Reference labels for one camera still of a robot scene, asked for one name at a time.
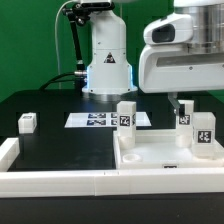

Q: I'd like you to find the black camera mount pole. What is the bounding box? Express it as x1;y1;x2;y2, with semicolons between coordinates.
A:
62;6;87;78

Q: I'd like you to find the white AprilTag base sheet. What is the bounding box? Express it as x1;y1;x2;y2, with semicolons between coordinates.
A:
65;112;151;128

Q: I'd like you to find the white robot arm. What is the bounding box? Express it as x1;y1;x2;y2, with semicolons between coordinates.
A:
80;0;224;114

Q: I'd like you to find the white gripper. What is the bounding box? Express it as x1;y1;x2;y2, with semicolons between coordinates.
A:
138;13;224;115

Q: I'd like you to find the black cable bundle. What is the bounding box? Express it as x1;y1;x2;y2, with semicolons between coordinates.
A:
39;71;88;92

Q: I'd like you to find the white square table top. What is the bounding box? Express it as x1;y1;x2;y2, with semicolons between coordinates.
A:
113;129;224;169

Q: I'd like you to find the white U-shaped obstacle fence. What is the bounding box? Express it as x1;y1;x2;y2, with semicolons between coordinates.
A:
0;138;224;198

